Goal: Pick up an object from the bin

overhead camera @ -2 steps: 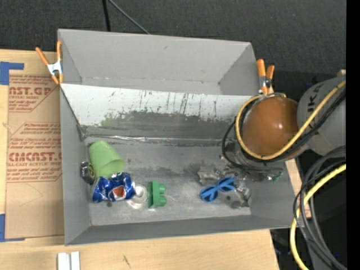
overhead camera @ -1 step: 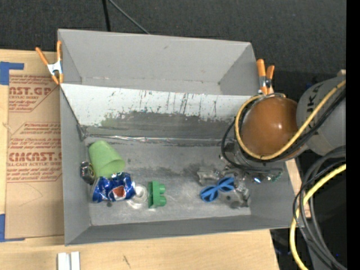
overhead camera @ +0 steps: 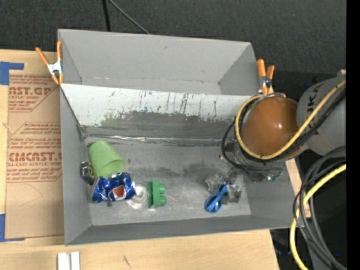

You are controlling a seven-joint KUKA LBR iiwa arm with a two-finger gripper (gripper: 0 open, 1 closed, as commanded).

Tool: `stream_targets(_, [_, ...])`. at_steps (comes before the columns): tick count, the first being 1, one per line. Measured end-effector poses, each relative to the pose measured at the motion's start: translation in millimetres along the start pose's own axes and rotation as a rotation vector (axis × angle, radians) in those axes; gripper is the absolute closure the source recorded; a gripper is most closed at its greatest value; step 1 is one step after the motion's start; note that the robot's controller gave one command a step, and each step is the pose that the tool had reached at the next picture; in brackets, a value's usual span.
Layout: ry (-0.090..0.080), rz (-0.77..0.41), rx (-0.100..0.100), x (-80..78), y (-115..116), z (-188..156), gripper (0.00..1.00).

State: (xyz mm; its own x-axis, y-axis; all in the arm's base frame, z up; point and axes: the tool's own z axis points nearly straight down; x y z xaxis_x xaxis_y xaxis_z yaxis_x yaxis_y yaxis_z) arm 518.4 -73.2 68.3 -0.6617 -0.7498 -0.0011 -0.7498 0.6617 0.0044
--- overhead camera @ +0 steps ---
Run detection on blue scissors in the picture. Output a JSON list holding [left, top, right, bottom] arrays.
[[204, 182, 236, 214]]

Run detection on brown cardboard board red print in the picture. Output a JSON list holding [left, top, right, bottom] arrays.
[[0, 48, 66, 240]]

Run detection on crushed blue soda can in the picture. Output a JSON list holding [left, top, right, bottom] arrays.
[[90, 172, 137, 204]]

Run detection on green plastic cup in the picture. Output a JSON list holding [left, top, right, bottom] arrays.
[[88, 140, 127, 178]]

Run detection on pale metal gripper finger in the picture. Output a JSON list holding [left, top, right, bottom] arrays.
[[205, 173, 226, 194], [224, 177, 243, 205]]

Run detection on grey metal bin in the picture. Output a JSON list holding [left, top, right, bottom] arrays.
[[57, 29, 296, 246]]

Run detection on green toy brick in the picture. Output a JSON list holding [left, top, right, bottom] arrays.
[[147, 180, 168, 209]]

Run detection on small dark metal thing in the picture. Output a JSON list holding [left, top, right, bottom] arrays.
[[79, 161, 97, 186]]

